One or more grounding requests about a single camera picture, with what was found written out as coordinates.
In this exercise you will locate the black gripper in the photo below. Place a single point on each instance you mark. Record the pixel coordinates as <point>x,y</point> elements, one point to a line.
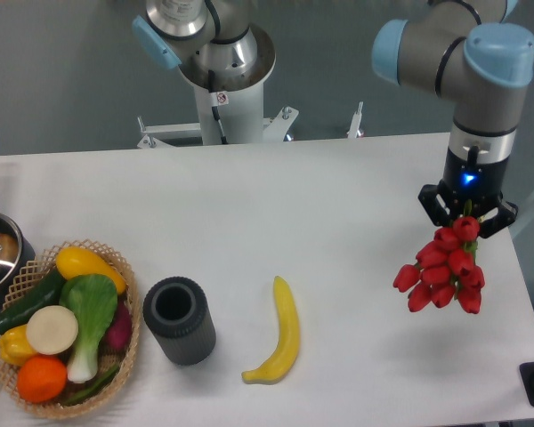
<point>464,180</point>

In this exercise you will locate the red tulip bouquet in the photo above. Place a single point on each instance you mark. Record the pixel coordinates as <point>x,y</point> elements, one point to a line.
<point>445,270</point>

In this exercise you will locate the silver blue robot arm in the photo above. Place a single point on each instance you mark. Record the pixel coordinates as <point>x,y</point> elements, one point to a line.
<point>465,52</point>

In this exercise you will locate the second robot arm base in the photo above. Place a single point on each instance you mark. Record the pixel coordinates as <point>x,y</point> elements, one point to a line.
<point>214,44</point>

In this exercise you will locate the yellow banana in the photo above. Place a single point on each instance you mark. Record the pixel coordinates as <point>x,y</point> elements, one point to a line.
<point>280,362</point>

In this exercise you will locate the dark grey ribbed vase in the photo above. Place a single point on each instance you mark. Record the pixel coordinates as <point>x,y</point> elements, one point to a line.
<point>176,311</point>

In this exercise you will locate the purple sweet potato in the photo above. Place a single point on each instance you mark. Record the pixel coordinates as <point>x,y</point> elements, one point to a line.
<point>119,332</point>

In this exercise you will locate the green bok choy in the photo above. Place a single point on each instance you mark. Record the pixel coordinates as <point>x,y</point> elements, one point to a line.
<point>92,299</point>

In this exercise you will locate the yellow squash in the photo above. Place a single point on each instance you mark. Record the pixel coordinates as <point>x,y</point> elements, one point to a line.
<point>76,261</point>

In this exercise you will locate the green chili pepper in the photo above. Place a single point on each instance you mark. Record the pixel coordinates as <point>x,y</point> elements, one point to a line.
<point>81,396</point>

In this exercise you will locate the woven wicker basket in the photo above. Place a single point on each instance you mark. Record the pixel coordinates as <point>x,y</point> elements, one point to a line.
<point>121,361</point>

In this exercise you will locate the green cucumber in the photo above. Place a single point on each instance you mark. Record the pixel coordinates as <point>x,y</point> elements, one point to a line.
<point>45,293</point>

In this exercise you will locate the white round radish slice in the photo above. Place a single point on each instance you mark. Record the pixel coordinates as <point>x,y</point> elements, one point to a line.
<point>52,330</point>

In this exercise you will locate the orange fruit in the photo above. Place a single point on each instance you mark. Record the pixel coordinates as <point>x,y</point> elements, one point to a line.
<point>41,378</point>

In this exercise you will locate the yellow bell pepper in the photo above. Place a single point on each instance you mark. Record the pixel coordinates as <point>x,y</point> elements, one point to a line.
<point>15,348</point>

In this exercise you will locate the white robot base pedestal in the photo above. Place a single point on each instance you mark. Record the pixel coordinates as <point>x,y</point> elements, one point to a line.
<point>224,117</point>

